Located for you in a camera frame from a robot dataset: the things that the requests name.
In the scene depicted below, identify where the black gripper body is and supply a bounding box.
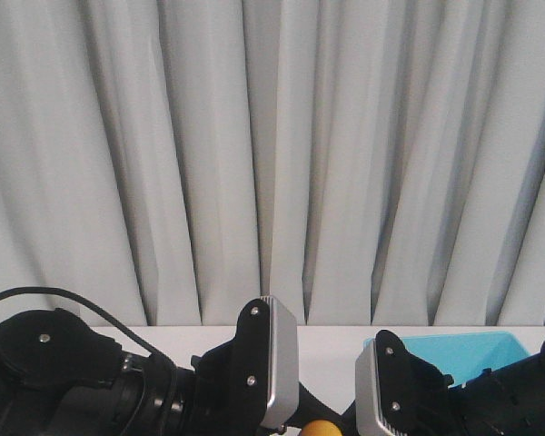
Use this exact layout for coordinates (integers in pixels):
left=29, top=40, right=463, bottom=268
left=340, top=349, right=545, bottom=436
left=176, top=372, right=342, bottom=435

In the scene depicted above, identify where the yellow push button switch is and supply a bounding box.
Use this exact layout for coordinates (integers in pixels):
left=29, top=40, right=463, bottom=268
left=298, top=420, right=342, bottom=436

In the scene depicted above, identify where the light blue plastic box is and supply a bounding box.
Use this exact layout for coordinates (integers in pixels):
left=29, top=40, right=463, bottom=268
left=362, top=331, right=530, bottom=390

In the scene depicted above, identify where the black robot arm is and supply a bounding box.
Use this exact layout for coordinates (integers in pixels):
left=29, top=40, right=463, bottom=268
left=354, top=330, right=545, bottom=435
left=0, top=301, right=346, bottom=435

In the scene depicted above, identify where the grey pleated curtain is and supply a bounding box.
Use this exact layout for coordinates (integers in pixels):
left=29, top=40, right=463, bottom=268
left=0, top=1, right=545, bottom=325

